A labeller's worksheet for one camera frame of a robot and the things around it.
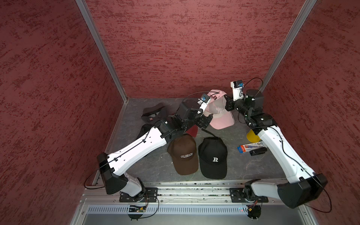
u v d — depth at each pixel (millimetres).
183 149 851
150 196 731
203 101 539
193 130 1010
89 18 750
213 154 823
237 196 734
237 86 593
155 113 1076
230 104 639
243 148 910
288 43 852
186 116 470
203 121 584
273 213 704
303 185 376
